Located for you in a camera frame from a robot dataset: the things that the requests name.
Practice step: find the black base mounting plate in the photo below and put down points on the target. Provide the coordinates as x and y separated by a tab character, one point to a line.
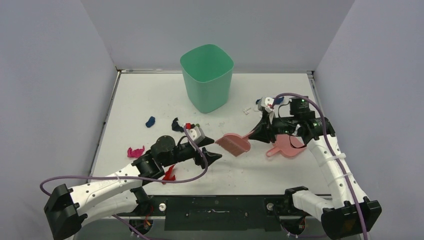
217	212

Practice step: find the green plastic bin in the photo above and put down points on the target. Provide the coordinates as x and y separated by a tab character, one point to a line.
207	73

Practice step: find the red paper scrap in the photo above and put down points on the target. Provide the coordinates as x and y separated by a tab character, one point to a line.
169	174

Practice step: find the long blue paper scrap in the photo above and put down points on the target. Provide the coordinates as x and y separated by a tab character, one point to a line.
277	102

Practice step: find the magenta paper scrap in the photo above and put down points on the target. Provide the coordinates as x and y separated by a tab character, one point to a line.
135	153

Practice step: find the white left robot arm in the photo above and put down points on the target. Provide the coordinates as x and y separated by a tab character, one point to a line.
68	209

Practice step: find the pink hand brush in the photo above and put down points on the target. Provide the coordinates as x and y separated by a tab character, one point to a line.
235	144

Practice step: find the white paper scraps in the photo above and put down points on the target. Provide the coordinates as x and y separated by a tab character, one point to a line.
247	110

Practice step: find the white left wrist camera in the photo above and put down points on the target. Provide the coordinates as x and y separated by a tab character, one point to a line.
196	134

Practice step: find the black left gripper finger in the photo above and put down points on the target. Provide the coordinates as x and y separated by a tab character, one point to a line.
207	158
204	141

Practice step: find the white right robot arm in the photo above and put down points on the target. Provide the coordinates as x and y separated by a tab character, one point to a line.
320	139

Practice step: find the small blue paper scrap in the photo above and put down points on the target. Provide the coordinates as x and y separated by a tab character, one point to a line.
150	122

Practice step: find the dark navy paper scrap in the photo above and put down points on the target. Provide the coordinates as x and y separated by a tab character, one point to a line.
176	126

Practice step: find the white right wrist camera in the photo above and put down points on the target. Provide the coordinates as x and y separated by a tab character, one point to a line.
265	104

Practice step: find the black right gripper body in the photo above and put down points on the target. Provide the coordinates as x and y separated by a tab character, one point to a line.
266	124

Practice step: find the aluminium frame rail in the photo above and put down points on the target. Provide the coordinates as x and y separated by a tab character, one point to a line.
304	201

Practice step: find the pink plastic dustpan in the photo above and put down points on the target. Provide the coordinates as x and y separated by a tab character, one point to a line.
286	145

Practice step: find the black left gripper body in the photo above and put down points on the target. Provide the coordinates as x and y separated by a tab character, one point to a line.
184	153

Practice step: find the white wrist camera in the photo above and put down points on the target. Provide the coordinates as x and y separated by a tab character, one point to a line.
265	104
196	134

